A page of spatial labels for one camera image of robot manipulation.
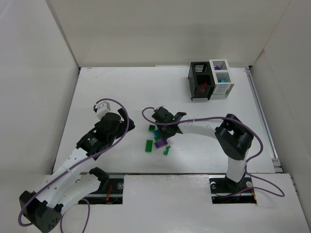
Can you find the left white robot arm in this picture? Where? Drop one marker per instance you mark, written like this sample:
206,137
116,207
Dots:
78,176

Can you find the small green lego piece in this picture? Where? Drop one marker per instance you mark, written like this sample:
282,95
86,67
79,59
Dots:
166,152

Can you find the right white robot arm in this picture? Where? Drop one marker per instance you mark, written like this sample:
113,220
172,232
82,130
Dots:
232,137

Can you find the purple lego plate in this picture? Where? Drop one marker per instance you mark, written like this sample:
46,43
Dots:
160,143

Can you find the white slatted container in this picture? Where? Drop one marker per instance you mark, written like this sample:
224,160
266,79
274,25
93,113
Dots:
221,90

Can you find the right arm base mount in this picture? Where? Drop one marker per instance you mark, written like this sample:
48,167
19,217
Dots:
224,191

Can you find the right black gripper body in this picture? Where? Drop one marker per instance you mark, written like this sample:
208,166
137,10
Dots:
166,128

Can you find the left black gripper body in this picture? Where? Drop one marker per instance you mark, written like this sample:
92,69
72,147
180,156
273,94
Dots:
124,120

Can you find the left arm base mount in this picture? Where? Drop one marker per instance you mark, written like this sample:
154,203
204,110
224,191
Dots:
111,195

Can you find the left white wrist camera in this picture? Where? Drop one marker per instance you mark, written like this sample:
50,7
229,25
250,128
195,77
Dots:
101,109

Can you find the square green lego piece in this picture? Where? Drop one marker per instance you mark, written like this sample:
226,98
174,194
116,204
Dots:
152,128

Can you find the teal square lego piece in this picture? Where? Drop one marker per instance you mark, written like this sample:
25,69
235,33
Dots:
156,133

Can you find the black slatted container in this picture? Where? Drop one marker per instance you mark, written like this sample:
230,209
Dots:
199,73

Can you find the long green lego plate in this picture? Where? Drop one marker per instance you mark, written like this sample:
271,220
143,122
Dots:
149,146

